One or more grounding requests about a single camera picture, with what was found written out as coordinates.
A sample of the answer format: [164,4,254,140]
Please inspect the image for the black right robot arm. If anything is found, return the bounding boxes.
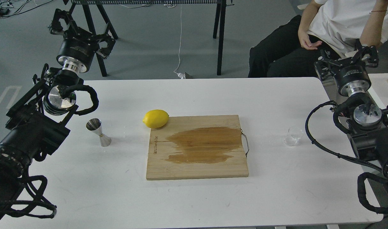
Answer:
[305,39,388,214]

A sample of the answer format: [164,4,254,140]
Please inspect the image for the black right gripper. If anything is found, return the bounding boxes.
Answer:
[314,39,379,97]

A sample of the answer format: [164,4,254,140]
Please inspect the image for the yellow lemon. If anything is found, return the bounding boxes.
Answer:
[142,110,169,128]

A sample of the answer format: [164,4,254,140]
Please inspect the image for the black trestle table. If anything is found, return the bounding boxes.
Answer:
[68,0,230,79]

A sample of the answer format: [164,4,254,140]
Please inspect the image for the seated person white shirt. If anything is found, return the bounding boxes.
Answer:
[248,0,388,78]

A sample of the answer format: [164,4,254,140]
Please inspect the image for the steel double jigger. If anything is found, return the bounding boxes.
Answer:
[86,118,112,147]

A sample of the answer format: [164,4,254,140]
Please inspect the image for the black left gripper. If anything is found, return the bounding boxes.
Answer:
[49,9,116,73]

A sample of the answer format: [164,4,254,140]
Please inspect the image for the clear glass measuring cup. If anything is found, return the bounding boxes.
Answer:
[284,126,304,147]

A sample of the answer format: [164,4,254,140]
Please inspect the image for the person's right hand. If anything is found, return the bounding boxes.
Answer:
[298,29,322,50]

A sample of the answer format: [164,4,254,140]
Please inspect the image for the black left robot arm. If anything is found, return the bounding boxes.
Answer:
[0,4,118,220]

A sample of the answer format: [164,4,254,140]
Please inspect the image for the white power cable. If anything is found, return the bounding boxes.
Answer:
[173,4,188,79]

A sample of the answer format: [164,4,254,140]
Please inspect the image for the white side table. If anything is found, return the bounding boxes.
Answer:
[368,73,388,109]

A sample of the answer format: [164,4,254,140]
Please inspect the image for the wooden cutting board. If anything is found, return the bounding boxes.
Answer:
[146,114,249,181]

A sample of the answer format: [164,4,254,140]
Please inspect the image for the black cables on floor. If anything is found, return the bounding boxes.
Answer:
[0,0,54,23]

